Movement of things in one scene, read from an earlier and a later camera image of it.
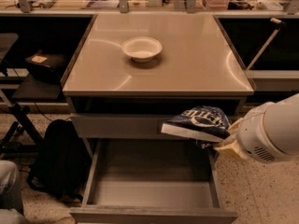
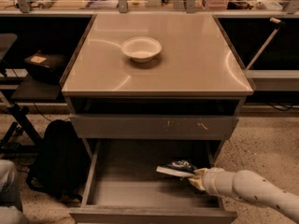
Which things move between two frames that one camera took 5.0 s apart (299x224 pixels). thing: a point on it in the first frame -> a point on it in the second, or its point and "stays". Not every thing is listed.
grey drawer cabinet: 128,73 stays
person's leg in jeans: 11,204 stays
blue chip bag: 204,122 -> 178,167
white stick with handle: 280,24 stays
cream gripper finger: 234,128 -> 201,171
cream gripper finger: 234,149 -> 198,181
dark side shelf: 37,90 stays
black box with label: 49,67 stays
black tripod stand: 22,113 stays
